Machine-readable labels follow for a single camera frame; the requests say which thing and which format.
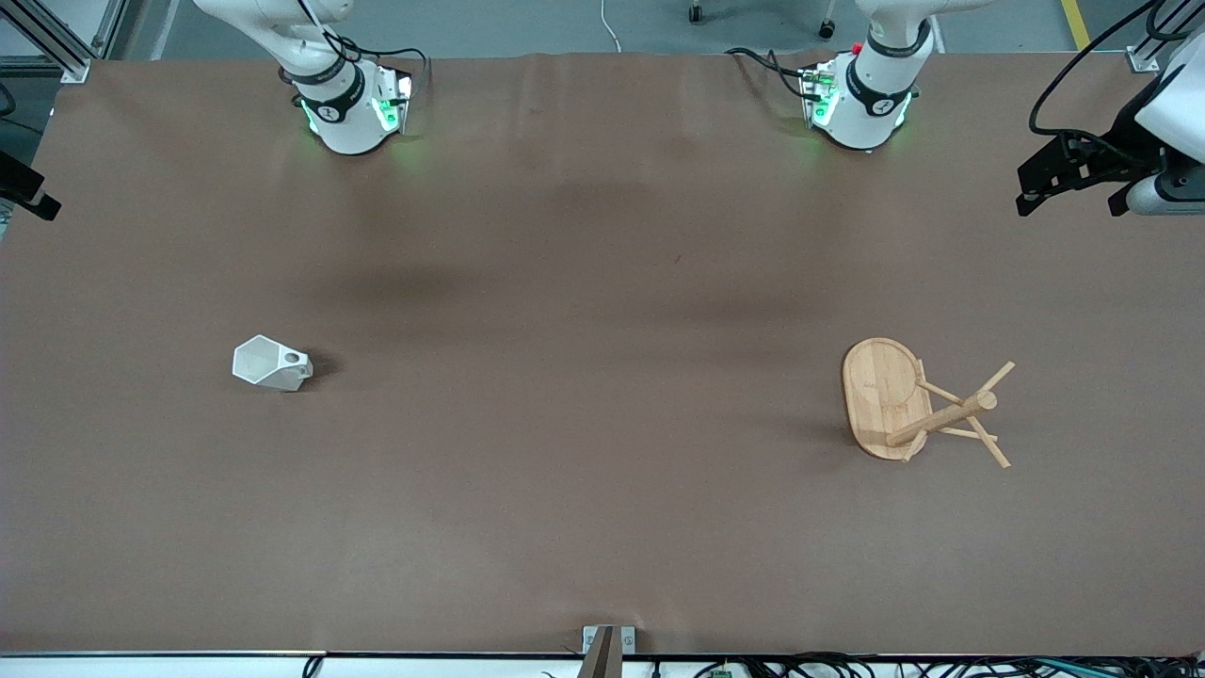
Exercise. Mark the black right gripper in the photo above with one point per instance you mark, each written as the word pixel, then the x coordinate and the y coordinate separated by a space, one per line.
pixel 17 181

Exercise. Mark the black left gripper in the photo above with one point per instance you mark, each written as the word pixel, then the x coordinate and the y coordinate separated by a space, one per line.
pixel 1116 147

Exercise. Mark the white faceted cup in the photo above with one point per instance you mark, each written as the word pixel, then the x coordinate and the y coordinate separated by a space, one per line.
pixel 268 363

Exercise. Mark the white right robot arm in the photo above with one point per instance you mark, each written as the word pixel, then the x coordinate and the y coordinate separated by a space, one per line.
pixel 348 113

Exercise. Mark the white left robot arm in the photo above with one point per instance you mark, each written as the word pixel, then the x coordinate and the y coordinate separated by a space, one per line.
pixel 871 104

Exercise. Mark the wooden cup rack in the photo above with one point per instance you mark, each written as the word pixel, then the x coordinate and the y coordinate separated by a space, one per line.
pixel 880 395

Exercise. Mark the brown table cover sheet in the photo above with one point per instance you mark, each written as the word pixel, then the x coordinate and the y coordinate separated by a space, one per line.
pixel 584 424

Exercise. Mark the aluminium frame post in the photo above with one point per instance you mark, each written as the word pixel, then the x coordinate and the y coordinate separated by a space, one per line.
pixel 1153 38
pixel 56 38

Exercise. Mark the metal bracket with post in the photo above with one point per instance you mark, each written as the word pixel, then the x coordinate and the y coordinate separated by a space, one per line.
pixel 602 650

